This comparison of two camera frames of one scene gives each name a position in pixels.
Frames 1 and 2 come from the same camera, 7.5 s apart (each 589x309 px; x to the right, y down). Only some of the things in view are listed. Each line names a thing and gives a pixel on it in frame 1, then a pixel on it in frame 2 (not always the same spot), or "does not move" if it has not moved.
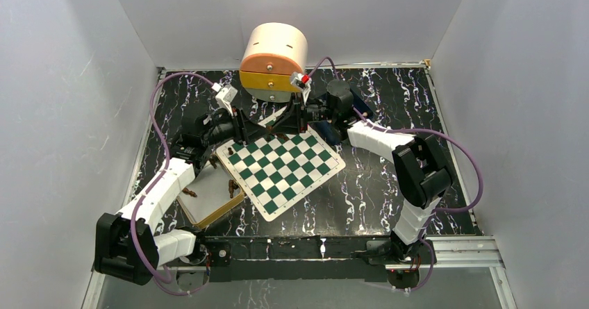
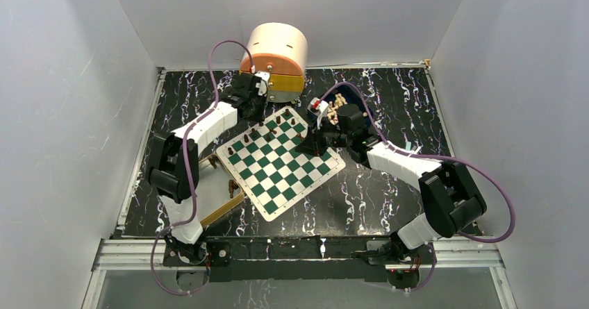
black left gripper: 244,131 -> 258,117
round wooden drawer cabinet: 271,53 does not move
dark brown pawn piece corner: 232,185 does not move
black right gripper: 295,117 -> 312,144
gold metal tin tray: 217,194 does not move
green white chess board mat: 276,171 does not move
